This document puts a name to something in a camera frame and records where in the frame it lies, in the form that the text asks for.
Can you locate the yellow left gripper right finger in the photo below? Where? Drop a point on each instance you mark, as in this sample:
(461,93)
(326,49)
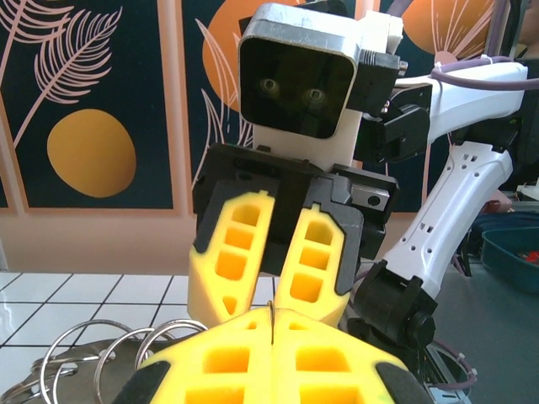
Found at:
(320,341)

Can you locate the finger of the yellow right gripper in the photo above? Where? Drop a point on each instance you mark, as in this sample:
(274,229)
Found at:
(206,286)
(290,269)

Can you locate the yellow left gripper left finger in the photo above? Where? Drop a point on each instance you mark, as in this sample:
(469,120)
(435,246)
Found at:
(236,336)

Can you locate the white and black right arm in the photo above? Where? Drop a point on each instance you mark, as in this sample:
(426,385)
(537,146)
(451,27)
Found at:
(446,219)

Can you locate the teal plastic bin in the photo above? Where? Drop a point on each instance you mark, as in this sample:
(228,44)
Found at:
(501,252)

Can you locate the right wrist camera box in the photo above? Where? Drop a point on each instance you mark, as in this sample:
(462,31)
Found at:
(295,92)

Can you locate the wall panel feather and oval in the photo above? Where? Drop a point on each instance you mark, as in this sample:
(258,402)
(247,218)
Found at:
(92,155)

